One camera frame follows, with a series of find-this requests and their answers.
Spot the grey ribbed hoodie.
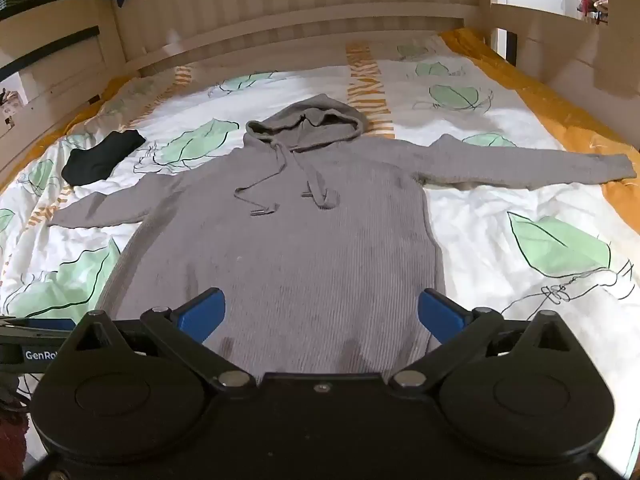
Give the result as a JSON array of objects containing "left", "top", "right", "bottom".
[{"left": 50, "top": 94, "right": 637, "bottom": 376}]

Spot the folded black cloth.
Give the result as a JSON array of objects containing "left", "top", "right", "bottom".
[{"left": 61, "top": 130, "right": 147, "bottom": 186}]

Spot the white wooden bed frame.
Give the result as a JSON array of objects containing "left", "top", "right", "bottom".
[{"left": 0, "top": 0, "right": 640, "bottom": 191}]

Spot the leaf print blanket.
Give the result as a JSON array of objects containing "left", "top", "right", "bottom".
[{"left": 0, "top": 27, "right": 640, "bottom": 480}]

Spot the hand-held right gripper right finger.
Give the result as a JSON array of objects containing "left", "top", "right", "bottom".
[{"left": 390, "top": 287, "right": 582, "bottom": 395}]

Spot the dark red cloth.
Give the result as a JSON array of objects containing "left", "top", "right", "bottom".
[{"left": 0, "top": 377, "right": 32, "bottom": 480}]

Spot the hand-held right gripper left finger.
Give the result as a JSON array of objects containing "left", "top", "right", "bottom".
[{"left": 64, "top": 287, "right": 252, "bottom": 395}]

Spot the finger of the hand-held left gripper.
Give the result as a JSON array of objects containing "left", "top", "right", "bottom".
[{"left": 0, "top": 315, "right": 77, "bottom": 333}]

